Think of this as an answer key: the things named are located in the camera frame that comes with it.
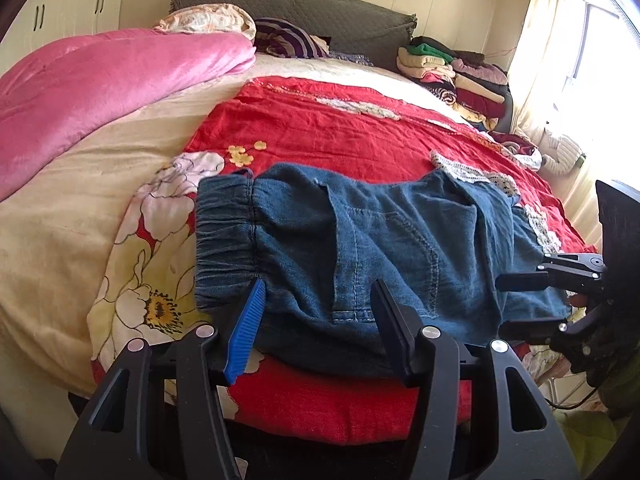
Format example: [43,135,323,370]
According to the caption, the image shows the blue denim lace-trimmed pants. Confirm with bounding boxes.
[194,164,570,377]

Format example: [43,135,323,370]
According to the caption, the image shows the right hand holding gripper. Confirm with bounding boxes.
[570,294,589,308]

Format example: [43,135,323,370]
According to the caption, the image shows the cream window curtain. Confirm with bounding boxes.
[506,0,640,252]

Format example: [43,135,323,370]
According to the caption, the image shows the white wardrobe with black handles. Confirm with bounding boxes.
[1,0,122,73]

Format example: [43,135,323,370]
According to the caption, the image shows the pink folded quilt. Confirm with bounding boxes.
[1,29,255,198]

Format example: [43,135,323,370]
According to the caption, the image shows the beige bed sheet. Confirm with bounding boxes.
[1,54,460,393]

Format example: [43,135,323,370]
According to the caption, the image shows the floral beige pillow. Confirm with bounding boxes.
[153,3,256,41]

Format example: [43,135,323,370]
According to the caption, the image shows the grey padded headboard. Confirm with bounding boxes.
[169,0,418,70]

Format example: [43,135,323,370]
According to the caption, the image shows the white plush toy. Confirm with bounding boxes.
[538,129,586,177]

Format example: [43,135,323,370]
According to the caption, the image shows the purple striped pillow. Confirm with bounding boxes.
[254,18,329,58]

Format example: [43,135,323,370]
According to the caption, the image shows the stack of folded clothes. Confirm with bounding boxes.
[396,34,544,172]

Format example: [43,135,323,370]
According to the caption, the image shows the red floral bed cover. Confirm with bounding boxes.
[88,76,587,445]

